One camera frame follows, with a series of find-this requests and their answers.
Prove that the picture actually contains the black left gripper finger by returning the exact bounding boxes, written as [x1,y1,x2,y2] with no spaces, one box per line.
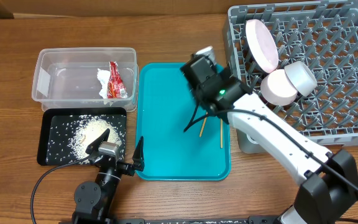
[85,129,110,155]
[132,136,144,172]

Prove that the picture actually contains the pile of rice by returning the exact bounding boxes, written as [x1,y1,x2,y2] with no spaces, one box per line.
[45,114,126,166]

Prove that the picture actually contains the wooden chopstick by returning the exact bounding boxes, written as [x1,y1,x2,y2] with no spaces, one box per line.
[199,117,207,138]
[219,119,223,149]

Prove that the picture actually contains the red snack wrapper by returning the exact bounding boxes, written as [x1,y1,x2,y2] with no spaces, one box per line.
[107,61,128,98]

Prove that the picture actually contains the white pink plate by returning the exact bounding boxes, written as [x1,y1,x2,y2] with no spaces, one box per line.
[246,19,278,73]

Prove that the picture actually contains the white tissue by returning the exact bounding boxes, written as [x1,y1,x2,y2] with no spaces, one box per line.
[97,69,112,99]

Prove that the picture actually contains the white pink bowl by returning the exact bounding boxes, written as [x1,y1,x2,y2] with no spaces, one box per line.
[260,69,298,106]

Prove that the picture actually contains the grey bowl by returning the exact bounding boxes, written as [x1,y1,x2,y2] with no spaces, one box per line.
[284,61,317,96]

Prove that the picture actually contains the white cup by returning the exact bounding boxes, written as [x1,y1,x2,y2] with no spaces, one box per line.
[246,134,259,147]

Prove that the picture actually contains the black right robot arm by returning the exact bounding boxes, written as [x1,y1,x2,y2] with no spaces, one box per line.
[180,55,358,223]

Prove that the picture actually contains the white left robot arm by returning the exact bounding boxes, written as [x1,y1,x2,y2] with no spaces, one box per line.
[71,129,144,223]

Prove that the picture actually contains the black plastic tray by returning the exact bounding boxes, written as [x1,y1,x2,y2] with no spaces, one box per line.
[37,108,127,166]

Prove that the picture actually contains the teal serving tray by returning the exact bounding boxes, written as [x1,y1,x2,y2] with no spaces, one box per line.
[135,63,231,181]

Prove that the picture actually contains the clear plastic bin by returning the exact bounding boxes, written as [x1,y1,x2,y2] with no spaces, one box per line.
[32,47,139,111]

